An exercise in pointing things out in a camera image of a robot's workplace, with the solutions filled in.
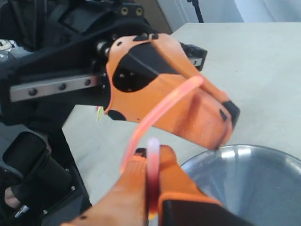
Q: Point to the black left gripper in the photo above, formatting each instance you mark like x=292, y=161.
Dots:
x=88, y=52

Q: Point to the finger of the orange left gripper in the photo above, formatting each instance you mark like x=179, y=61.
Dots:
x=153, y=82

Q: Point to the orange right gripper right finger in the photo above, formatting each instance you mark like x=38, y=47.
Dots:
x=182, y=203

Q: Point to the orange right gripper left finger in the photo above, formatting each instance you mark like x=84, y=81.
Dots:
x=125, y=203

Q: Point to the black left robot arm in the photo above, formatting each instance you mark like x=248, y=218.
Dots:
x=39, y=169

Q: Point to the round steel plate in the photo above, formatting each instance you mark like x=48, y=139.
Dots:
x=259, y=184

